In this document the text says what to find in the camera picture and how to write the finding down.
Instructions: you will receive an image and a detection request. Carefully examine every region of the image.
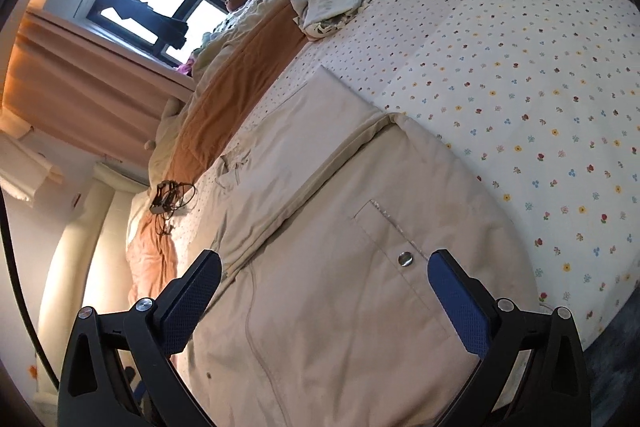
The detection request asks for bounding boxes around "brown orange quilt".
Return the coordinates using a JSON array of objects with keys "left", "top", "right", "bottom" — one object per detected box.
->
[{"left": 126, "top": 0, "right": 307, "bottom": 303}]

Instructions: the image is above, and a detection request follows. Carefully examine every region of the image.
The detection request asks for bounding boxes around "white wall shelf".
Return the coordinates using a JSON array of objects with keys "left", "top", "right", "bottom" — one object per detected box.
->
[{"left": 0, "top": 132, "right": 64, "bottom": 206}]

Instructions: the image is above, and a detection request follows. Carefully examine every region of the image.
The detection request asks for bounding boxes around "beige jacket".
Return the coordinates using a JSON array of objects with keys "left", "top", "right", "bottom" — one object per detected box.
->
[{"left": 186, "top": 69, "right": 537, "bottom": 426}]

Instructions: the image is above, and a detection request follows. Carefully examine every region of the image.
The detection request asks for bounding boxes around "floral white bed sheet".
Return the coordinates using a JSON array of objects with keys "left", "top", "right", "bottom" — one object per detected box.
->
[{"left": 176, "top": 0, "right": 639, "bottom": 346}]

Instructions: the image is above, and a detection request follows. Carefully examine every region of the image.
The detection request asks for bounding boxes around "cream padded headboard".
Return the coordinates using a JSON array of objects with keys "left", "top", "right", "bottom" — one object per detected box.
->
[{"left": 37, "top": 162, "right": 145, "bottom": 376}]

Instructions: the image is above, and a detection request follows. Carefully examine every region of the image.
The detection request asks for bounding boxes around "beige pillow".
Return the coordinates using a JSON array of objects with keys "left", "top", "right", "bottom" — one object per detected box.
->
[{"left": 148, "top": 1, "right": 272, "bottom": 187}]

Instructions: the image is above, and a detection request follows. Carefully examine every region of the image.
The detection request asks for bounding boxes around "beige pleated curtain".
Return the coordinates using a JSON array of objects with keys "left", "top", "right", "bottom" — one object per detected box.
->
[{"left": 2, "top": 10, "right": 194, "bottom": 167}]

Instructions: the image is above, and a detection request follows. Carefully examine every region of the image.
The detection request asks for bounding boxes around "black charger with cables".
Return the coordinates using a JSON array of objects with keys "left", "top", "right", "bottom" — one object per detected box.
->
[{"left": 150, "top": 180, "right": 196, "bottom": 236}]

